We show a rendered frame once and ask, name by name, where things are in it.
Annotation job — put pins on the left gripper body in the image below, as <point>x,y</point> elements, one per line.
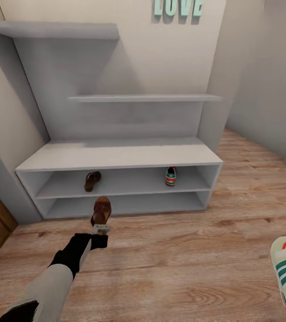
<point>101,241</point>

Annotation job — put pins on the sandal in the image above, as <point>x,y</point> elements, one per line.
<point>93,178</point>
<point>102,211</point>

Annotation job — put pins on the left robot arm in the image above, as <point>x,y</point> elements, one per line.
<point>44,300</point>

